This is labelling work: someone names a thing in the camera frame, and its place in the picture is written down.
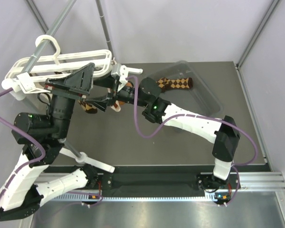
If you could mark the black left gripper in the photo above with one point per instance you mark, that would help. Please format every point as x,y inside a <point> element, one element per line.
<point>76,85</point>

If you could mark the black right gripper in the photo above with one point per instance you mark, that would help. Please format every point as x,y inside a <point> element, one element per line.
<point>101,104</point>

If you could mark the brown orange argyle sock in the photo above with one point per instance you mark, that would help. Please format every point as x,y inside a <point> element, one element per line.
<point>88,108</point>
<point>166,84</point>

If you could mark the orange sock with cream cuff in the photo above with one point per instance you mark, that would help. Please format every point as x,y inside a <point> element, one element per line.
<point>123,95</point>

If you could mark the white plastic clip hanger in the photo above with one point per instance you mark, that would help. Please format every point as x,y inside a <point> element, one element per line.
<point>48,65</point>

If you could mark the cream white ribbed sock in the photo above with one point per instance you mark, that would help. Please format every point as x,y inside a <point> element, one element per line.
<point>116,107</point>

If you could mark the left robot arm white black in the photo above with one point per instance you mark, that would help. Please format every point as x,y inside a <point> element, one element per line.
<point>41,137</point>

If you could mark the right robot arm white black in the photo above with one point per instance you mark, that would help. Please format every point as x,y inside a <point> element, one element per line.
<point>222,133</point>

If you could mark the white stand base foot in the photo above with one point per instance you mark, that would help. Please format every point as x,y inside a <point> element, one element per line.
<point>84,159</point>
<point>134,70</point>

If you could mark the white pole joint connector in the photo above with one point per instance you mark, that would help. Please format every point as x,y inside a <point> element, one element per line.
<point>14,88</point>

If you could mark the thin grey back stand pole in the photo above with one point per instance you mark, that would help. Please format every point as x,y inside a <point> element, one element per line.
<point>104,27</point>

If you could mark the clear plastic bin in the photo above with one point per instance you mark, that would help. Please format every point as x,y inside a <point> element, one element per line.
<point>199,99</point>

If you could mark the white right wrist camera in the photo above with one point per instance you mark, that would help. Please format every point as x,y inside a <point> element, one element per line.
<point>120,71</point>

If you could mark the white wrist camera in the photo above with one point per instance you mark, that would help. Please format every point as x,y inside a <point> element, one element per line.
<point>120,71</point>
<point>29,84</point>

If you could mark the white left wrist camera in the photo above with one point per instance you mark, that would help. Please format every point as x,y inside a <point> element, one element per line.
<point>29,84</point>

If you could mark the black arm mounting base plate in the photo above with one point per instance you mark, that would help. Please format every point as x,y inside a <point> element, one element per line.
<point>152,185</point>

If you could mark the aluminium frame rail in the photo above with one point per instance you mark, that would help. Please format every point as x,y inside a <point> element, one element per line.
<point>249,182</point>

